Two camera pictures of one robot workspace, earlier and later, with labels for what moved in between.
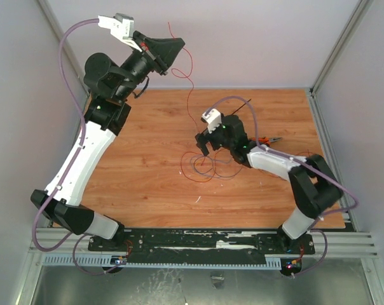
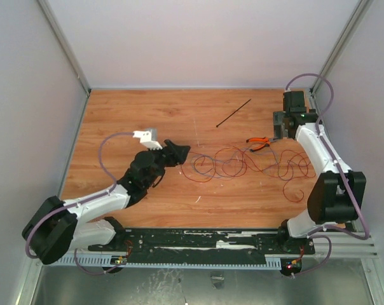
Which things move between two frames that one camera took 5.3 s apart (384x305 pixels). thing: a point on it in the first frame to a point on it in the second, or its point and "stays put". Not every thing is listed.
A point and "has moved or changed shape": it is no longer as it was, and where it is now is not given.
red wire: [171, 30] to [264, 172]
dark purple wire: [206, 171] has moved or changed shape
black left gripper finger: [166, 49] to [174, 154]
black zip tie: [241, 106] stays put
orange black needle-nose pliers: [266, 140] stays put
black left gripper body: [139, 64] to [159, 162]
